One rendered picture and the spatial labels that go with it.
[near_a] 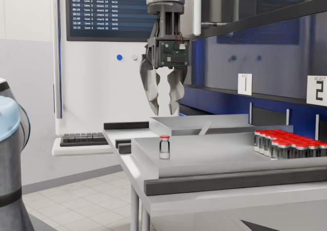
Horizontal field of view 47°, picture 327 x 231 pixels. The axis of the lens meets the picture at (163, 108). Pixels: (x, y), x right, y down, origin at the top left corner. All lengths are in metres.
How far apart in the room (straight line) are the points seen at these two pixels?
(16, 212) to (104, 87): 0.97
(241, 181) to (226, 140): 0.29
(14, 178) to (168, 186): 0.22
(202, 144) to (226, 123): 0.40
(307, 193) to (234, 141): 0.31
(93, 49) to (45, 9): 2.03
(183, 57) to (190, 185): 0.25
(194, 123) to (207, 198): 0.68
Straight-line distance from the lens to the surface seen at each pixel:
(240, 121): 1.28
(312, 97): 0.86
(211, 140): 0.88
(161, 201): 0.55
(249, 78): 1.11
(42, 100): 3.44
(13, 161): 0.58
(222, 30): 1.30
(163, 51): 0.70
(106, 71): 1.50
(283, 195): 0.62
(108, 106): 1.51
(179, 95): 0.75
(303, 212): 0.76
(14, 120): 0.58
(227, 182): 0.60
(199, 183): 0.58
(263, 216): 0.72
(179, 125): 1.20
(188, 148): 0.86
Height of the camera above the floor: 1.06
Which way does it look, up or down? 6 degrees down
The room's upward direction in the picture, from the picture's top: straight up
